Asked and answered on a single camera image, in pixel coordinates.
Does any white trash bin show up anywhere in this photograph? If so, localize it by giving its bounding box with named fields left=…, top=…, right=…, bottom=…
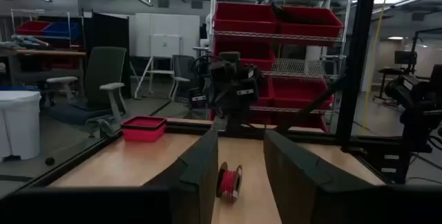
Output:
left=0, top=90, right=42, bottom=161

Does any black partition panel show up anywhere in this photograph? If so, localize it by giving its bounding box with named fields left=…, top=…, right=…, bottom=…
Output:
left=81, top=9, right=131, bottom=97

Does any black robot workstation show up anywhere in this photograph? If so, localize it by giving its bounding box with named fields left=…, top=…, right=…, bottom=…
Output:
left=384, top=63, right=442, bottom=185

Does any wooden workbench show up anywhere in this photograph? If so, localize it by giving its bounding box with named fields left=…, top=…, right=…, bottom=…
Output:
left=0, top=46, right=87, bottom=90

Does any red plastic storage bin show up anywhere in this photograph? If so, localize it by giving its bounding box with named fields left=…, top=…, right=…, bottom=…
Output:
left=213, top=39, right=276, bottom=72
left=276, top=5, right=344, bottom=41
left=213, top=2, right=278, bottom=35
left=248, top=108, right=328, bottom=132
left=265, top=75, right=335, bottom=111

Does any blue shelf bin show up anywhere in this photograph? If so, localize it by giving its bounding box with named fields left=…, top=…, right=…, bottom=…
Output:
left=41, top=21, right=80, bottom=40

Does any yellow hanging cable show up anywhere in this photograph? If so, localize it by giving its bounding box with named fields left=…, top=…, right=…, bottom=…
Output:
left=360, top=0, right=395, bottom=136

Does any large white board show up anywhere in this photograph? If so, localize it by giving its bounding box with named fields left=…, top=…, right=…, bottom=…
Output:
left=133, top=12, right=201, bottom=59

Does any small white easel stand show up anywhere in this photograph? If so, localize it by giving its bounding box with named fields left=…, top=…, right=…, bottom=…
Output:
left=133, top=33, right=183, bottom=100

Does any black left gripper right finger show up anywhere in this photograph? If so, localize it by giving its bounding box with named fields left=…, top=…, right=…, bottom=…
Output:
left=263, top=129, right=386, bottom=224

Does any black monitor on stand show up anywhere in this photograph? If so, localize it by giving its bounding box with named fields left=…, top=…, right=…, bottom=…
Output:
left=373, top=27, right=432, bottom=101

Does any office chair with white armrests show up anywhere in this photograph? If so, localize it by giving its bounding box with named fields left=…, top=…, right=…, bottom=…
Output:
left=46, top=46, right=129, bottom=137

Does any metal wire shelf rack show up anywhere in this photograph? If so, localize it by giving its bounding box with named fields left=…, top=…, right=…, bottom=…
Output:
left=208, top=0, right=356, bottom=133

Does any red shelf bin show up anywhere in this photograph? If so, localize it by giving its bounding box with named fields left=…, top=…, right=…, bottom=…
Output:
left=15, top=20, right=52, bottom=36

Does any black mesh office chair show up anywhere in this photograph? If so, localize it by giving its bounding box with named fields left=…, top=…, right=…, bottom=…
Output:
left=168, top=54, right=198, bottom=102

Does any grey metal shelf frame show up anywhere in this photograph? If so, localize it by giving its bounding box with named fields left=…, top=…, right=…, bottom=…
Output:
left=10, top=8, right=83, bottom=49

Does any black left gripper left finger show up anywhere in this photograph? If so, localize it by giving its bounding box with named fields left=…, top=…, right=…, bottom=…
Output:
left=143, top=129, right=220, bottom=224

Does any red collapsible bin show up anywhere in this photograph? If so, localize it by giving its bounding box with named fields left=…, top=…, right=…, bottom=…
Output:
left=120, top=115, right=168, bottom=144

